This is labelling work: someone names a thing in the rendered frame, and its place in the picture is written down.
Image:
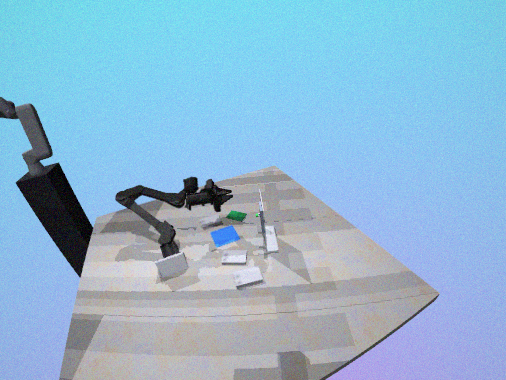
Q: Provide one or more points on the blue flat square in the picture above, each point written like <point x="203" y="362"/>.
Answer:
<point x="224" y="236"/>

